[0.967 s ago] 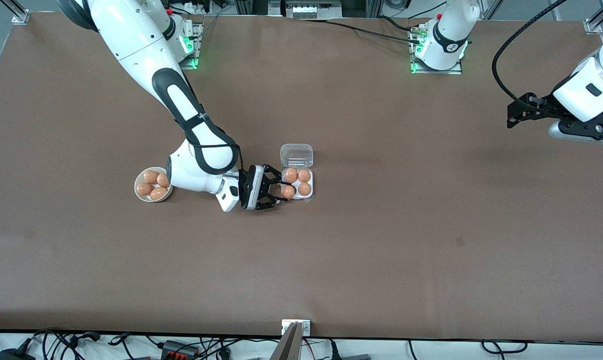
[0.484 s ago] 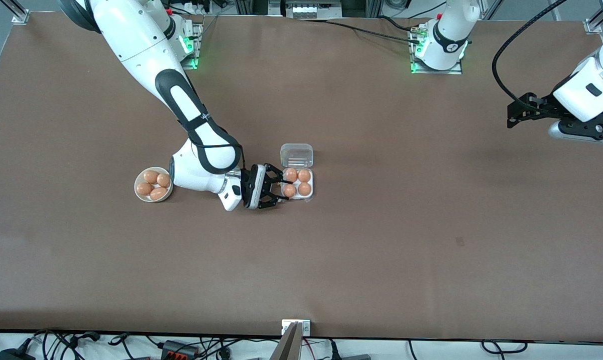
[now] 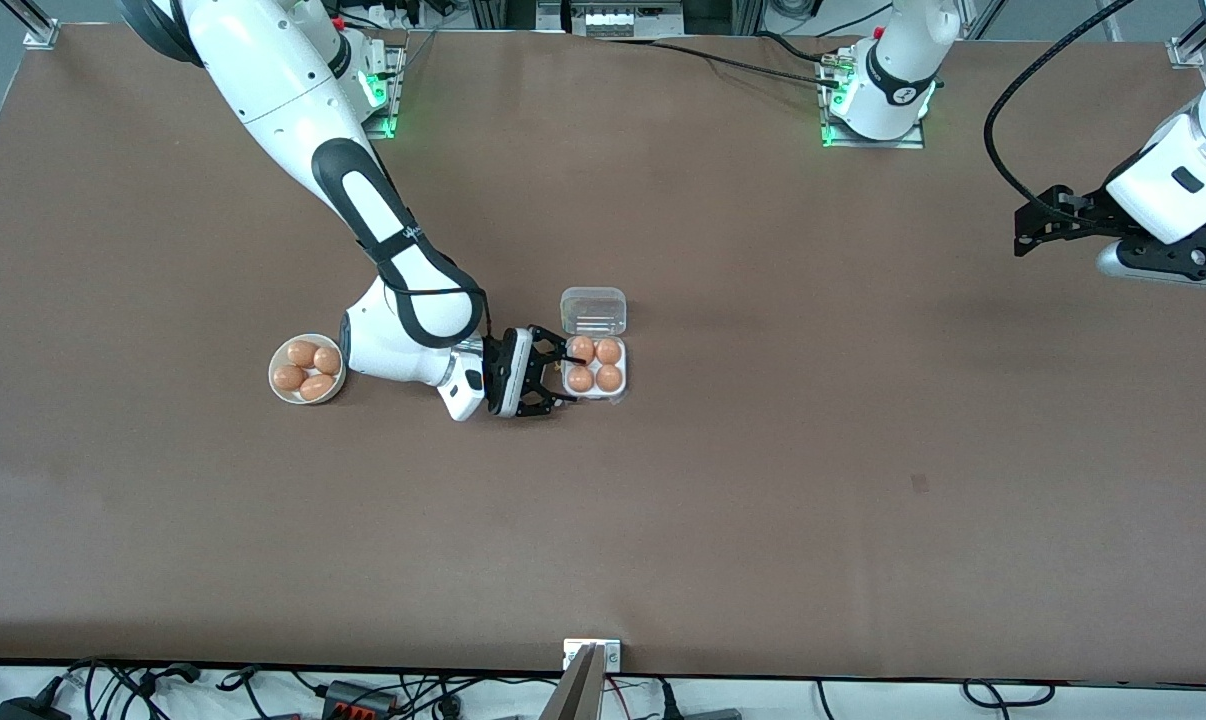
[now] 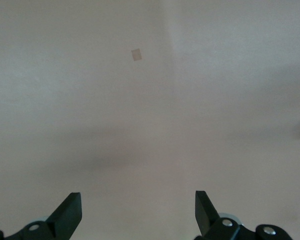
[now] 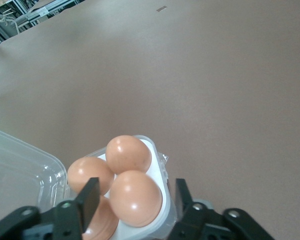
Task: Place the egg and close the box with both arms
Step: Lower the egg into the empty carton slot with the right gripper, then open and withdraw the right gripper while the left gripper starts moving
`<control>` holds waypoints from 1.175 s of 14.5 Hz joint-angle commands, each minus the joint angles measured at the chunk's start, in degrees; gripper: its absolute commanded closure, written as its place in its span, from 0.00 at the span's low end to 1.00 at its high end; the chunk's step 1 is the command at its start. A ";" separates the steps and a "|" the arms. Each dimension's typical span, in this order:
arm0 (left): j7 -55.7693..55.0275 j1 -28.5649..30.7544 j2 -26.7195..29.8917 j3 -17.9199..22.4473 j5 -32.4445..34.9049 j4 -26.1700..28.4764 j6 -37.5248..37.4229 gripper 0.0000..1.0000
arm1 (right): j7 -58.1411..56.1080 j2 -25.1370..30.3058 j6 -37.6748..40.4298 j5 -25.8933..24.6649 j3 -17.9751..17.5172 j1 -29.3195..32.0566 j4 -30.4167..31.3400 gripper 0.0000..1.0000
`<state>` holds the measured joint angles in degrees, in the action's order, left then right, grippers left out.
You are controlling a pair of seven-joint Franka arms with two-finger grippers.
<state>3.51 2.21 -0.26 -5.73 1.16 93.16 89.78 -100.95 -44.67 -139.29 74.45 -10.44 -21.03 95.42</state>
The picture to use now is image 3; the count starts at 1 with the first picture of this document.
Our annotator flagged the white power strip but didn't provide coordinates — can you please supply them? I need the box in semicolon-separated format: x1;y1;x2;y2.
573;4;686;37

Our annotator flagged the black power adapter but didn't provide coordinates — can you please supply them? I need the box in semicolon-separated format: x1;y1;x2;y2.
0;695;72;720

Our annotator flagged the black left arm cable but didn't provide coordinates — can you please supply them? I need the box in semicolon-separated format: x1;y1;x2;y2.
983;0;1140;207

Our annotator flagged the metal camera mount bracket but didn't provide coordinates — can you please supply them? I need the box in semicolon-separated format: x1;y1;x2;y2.
541;638;622;720

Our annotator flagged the black orange connector block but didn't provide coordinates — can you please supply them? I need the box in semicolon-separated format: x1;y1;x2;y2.
321;680;401;717

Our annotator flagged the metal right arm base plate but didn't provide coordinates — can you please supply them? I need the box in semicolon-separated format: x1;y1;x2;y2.
361;45;405;140

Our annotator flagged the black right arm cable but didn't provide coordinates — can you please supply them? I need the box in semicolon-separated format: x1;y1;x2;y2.
358;230;491;346

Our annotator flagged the long black table cable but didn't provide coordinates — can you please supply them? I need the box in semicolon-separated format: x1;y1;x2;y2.
601;37;844;89

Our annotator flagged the short black table cable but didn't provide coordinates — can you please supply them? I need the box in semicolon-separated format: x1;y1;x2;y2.
756;30;846;67

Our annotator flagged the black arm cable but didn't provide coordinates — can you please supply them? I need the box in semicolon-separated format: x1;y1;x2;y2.
358;230;491;346
983;0;1140;207

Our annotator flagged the black looped cable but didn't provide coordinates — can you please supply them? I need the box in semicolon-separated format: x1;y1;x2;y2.
963;680;1056;709

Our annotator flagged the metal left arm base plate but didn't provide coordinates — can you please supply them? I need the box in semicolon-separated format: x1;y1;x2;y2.
820;45;926;150

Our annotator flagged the clear plastic egg box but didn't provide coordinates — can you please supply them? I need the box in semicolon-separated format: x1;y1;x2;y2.
560;287;629;406

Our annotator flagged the white bowl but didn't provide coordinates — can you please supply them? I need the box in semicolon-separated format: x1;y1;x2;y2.
268;333;347;405

